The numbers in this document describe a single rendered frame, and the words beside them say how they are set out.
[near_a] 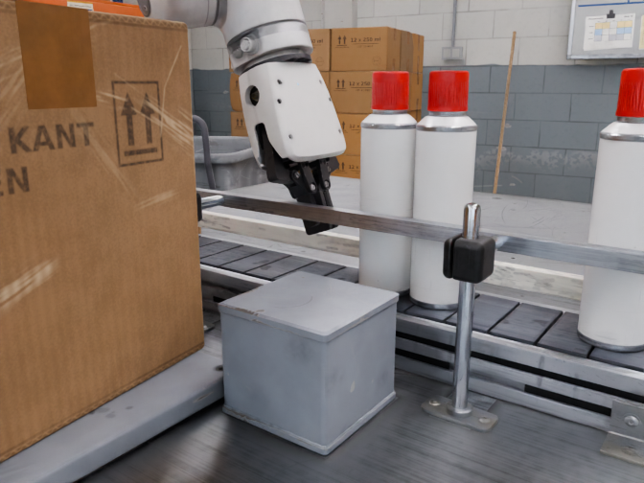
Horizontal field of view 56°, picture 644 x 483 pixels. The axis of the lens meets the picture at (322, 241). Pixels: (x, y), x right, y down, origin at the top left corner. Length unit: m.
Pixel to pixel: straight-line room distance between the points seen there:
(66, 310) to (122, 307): 0.05
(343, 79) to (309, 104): 3.15
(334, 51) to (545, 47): 1.76
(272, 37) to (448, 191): 0.22
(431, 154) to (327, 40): 3.31
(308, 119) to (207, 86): 5.72
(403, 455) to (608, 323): 0.18
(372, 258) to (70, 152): 0.28
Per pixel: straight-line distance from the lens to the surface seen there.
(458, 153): 0.52
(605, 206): 0.48
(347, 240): 0.64
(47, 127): 0.41
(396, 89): 0.54
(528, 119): 4.91
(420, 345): 0.53
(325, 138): 0.62
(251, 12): 0.61
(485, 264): 0.43
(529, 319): 0.55
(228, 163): 2.50
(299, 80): 0.61
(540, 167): 4.92
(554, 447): 0.47
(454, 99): 0.52
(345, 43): 3.77
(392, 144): 0.54
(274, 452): 0.44
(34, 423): 0.44
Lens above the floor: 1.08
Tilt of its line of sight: 15 degrees down
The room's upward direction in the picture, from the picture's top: straight up
